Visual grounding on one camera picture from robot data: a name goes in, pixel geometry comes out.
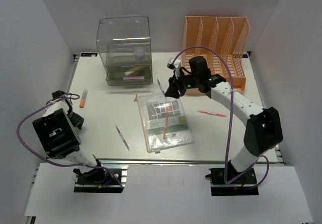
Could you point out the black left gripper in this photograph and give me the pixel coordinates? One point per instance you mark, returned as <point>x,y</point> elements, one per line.
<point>77,121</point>

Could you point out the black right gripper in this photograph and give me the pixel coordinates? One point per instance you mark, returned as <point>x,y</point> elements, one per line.
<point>175,85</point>

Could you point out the orange highlighter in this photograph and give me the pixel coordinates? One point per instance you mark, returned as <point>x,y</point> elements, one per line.
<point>83,98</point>

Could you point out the clear paper clip tub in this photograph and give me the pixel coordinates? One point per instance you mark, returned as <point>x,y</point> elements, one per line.
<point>139,53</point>

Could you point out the purple highlighter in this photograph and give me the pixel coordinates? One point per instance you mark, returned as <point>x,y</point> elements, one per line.
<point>133,78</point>

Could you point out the clear grey drawer organizer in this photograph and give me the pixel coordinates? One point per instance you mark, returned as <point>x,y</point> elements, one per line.
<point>116,39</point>

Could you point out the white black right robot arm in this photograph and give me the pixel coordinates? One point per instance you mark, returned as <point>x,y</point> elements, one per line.
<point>263,127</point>

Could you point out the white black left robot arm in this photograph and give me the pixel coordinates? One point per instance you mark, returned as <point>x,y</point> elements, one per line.
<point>58,131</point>

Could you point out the blue white pen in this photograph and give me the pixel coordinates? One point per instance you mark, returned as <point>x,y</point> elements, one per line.
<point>160,87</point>

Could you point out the pink red pen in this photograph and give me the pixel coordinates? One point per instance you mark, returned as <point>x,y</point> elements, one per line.
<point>211,113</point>

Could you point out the clear mesh zipper pouch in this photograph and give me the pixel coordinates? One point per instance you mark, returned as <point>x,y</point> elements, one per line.
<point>164,122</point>

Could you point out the orange red pen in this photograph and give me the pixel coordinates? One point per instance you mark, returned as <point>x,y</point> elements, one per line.
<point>166,125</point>

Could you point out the grey white pen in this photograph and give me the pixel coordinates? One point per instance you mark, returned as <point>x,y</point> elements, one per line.
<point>122,138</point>

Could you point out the orange file rack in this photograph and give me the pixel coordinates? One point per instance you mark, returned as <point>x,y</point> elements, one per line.
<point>225,35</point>

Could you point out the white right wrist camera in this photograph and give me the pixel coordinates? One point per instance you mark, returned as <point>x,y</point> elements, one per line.
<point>174,65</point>

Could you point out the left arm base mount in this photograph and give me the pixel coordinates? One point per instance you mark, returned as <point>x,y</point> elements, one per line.
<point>98,181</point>

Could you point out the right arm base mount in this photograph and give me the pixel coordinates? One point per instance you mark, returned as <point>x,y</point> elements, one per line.
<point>243,186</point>

